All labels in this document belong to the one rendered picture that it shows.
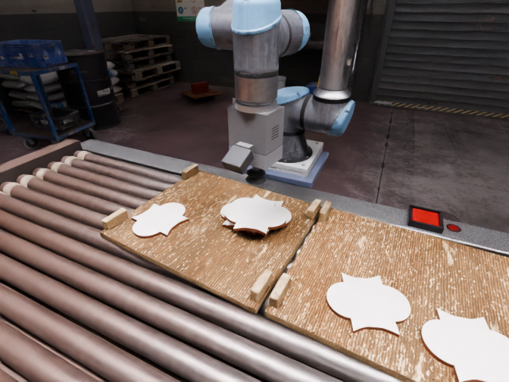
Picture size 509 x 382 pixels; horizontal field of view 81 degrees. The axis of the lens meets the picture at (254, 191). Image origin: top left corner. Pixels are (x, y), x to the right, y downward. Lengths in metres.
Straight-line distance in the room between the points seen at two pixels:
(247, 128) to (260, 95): 0.07
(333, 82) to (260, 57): 0.48
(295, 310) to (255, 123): 0.33
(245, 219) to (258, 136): 0.20
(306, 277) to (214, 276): 0.17
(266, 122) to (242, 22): 0.15
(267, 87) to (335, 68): 0.45
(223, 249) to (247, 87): 0.33
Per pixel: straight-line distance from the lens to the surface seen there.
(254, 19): 0.50
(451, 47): 5.21
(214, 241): 0.67
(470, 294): 0.68
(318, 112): 0.98
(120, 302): 0.63
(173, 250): 0.66
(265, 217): 0.66
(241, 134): 0.55
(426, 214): 0.86
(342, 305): 0.56
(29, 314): 0.68
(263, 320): 0.55
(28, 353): 0.63
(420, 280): 0.66
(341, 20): 0.92
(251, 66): 0.50
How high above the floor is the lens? 1.38
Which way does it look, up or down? 32 degrees down
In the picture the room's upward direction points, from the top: straight up
